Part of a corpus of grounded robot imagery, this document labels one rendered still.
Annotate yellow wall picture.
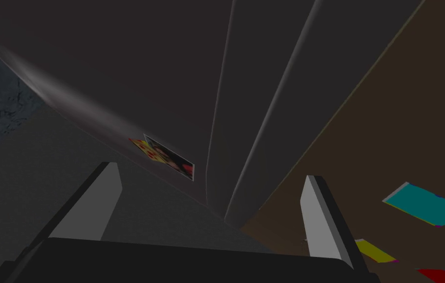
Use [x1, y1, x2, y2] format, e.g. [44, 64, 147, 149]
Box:
[354, 238, 398, 264]

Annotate colourful wall picture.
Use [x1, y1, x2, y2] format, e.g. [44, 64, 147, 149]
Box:
[128, 134, 195, 181]

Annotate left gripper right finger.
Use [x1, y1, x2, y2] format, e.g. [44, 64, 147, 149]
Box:
[300, 174, 368, 272]

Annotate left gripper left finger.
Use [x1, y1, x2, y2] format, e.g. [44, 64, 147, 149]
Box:
[29, 161, 123, 250]

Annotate red wall picture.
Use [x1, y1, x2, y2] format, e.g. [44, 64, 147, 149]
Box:
[417, 268, 445, 283]

